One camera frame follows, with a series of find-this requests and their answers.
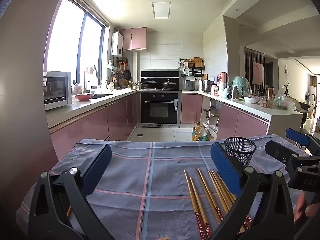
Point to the large kitchen window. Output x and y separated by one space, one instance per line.
67 42

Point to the pink base cabinet with sink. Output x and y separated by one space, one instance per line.
87 125

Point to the square ceiling light panel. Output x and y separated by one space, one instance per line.
161 10

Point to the grey plaid table cloth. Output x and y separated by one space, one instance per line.
150 180

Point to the black wok with lid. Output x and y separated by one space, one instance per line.
150 83

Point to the pink base cabinet peninsula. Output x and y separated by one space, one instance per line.
240 122

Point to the black integrated stove oven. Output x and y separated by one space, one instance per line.
160 110

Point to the green wrapped appliance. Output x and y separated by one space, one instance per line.
240 85

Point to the hanging black frying pan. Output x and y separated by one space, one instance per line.
127 75

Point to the black mesh utensil holder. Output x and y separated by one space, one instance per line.
241 152

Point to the wall clock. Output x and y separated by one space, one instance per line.
286 69

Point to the dark steel thermos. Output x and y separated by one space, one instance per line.
235 93

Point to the white wall water heater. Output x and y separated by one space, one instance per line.
117 43

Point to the black wall rack with boards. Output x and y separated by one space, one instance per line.
196 67

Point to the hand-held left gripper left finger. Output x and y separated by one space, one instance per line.
96 170

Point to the steel steamer pot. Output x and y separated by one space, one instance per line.
207 86

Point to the white bowl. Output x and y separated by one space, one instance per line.
251 100

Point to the pink electric kettle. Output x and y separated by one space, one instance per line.
223 77

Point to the glass jar with nuts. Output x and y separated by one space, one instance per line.
266 102

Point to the bunch of wooden chopsticks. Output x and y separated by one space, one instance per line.
222 191

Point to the striped room divider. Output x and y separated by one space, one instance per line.
248 60

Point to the clear plastic bag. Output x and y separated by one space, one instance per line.
211 131

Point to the plastic bag with greens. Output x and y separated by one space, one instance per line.
282 101

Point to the silver microwave oven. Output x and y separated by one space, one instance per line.
56 90

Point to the person's right hand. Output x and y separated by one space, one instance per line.
312 210

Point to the pink wall picture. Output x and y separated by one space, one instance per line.
257 72

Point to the black pot with glass lid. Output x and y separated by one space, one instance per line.
169 84

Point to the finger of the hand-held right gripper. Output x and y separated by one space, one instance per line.
280 153
297 137

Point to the pink wall cabinet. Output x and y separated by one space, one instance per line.
135 38

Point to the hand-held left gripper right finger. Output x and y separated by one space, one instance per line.
225 165

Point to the pink bowl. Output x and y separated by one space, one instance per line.
84 97

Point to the woven basket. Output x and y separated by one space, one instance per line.
123 83

